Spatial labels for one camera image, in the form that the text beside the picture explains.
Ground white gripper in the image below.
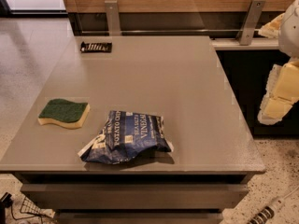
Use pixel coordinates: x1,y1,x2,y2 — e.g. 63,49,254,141
258,0,299,125

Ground blue potato chip bag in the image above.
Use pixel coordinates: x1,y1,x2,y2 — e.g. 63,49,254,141
78,111,173,164

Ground dark rxbar chocolate bar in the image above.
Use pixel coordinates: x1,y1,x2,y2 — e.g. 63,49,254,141
80,42,112,53

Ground white power strip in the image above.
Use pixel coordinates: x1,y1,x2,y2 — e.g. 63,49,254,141
247,186,299,224

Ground green and yellow sponge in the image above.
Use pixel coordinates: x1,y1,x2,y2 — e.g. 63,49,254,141
37,99,91,129

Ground grey drawer cabinet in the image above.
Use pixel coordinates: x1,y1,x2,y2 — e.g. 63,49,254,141
21,175,249,224

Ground right metal bracket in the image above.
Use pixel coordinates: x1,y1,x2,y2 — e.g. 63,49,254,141
236,0,266,46

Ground metal bracket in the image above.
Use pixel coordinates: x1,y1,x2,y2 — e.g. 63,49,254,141
105,0,121,36
236,0,266,46

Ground left metal bracket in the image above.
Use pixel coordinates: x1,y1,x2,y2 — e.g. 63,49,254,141
105,0,121,36

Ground black wire basket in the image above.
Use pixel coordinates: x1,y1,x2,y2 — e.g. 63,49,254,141
10,197,53,224

